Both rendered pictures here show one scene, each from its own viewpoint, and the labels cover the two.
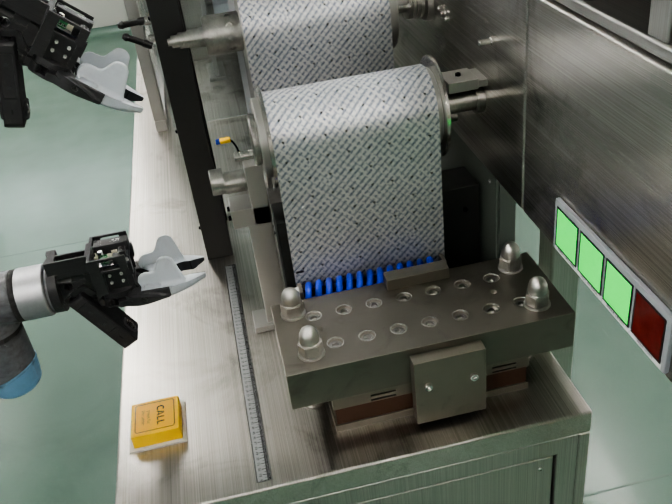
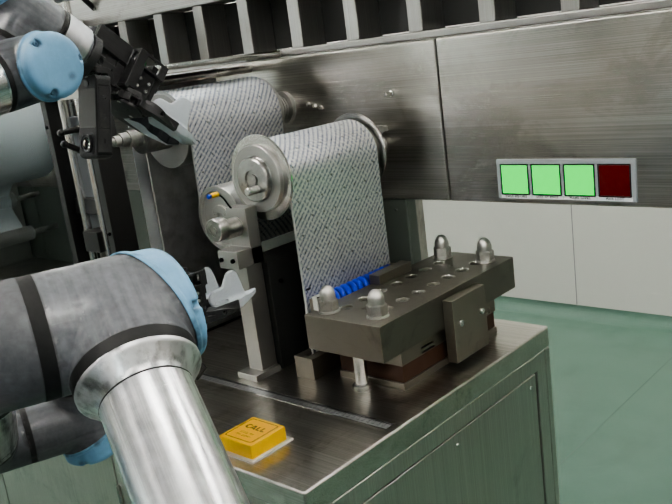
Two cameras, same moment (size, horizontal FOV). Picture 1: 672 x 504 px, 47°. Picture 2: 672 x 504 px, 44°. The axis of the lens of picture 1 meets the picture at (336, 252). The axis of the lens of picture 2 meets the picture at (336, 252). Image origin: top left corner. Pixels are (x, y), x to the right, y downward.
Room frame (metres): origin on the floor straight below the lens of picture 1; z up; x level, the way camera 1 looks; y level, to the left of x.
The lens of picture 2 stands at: (-0.14, 0.87, 1.45)
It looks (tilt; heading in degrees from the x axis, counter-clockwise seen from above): 14 degrees down; 321
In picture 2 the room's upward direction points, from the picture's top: 8 degrees counter-clockwise
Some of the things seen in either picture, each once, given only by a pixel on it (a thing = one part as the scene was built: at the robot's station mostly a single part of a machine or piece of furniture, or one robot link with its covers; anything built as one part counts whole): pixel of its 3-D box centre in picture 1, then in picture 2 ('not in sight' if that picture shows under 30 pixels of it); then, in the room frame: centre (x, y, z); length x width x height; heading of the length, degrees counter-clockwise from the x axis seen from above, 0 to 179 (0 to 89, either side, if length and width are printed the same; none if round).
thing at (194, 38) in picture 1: (186, 39); (124, 139); (1.25, 0.20, 1.33); 0.06 x 0.03 x 0.03; 98
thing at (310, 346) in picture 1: (309, 340); (376, 302); (0.79, 0.05, 1.05); 0.04 x 0.04 x 0.04
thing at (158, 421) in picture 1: (156, 421); (253, 437); (0.83, 0.29, 0.91); 0.07 x 0.07 x 0.02; 8
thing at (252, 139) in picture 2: (266, 137); (261, 177); (1.02, 0.08, 1.25); 0.15 x 0.01 x 0.15; 8
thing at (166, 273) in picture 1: (169, 272); (233, 288); (0.91, 0.24, 1.11); 0.09 x 0.03 x 0.06; 89
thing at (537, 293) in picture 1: (537, 290); (484, 249); (0.84, -0.27, 1.05); 0.04 x 0.04 x 0.04
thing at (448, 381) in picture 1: (449, 383); (467, 322); (0.77, -0.13, 0.96); 0.10 x 0.03 x 0.11; 98
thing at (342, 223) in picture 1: (366, 223); (344, 240); (0.97, -0.05, 1.11); 0.23 x 0.01 x 0.18; 98
